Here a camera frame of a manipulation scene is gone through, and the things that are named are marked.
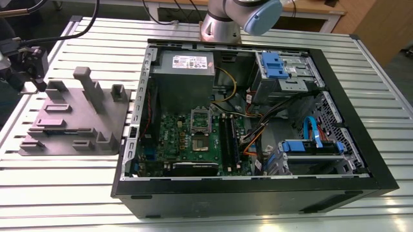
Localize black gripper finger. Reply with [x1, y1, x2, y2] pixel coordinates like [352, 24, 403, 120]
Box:
[33, 77, 48, 92]

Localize grey parts rack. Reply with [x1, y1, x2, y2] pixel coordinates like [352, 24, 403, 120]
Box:
[17, 66, 134, 157]

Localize blue RAM stick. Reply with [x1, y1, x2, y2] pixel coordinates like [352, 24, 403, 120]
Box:
[42, 129, 80, 135]

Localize black case fan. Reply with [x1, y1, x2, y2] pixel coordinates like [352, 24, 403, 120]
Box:
[141, 84, 160, 145]

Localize grey power supply unit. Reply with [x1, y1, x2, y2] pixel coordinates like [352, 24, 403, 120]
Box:
[149, 50, 216, 115]

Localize green motherboard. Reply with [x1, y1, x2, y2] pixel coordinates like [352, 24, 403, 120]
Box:
[137, 106, 255, 177]

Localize black graphics card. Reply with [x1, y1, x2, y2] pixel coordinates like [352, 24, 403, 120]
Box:
[162, 160, 220, 177]

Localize black RAM slot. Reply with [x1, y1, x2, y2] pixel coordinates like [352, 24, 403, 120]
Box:
[225, 115, 237, 170]
[221, 115, 233, 170]
[219, 115, 229, 170]

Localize blue disk carrier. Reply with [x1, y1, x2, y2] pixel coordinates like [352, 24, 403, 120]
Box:
[261, 52, 289, 80]

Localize black open PC case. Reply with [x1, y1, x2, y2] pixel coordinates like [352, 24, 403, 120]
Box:
[110, 37, 399, 219]

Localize metal drive cage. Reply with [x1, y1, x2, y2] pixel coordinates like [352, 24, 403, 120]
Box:
[249, 50, 326, 105]

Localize hard disk in blue carrier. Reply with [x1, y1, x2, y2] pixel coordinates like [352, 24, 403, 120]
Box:
[279, 140, 344, 157]

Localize metal disk bay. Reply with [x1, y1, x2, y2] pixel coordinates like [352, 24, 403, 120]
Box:
[276, 139, 368, 177]

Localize brown wooden cabinet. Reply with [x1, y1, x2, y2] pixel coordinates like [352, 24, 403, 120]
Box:
[331, 0, 413, 66]

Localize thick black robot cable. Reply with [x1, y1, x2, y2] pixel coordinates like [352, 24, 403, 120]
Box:
[18, 0, 100, 44]

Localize red black twisted wire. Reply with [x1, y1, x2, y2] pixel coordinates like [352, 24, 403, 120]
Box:
[142, 89, 152, 138]

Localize thin cable with plug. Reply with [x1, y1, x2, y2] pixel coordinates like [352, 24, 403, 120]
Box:
[146, 0, 179, 26]

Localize metal socket cover frame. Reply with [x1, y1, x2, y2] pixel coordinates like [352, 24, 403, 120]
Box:
[189, 108, 215, 135]

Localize yellow wire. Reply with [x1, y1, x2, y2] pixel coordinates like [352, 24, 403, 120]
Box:
[211, 66, 239, 104]

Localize black white green wires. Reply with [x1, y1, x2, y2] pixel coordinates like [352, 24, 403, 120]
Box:
[209, 101, 260, 119]

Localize orange wire bundle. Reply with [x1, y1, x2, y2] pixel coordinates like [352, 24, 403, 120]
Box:
[240, 131, 260, 158]

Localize black cable bundle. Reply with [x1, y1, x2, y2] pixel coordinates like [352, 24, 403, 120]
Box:
[243, 92, 320, 143]

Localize blue flat data wire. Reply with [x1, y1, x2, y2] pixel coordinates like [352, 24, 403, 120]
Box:
[301, 116, 323, 148]

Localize wooden desk white frame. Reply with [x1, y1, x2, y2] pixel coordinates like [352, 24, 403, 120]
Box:
[134, 0, 347, 33]

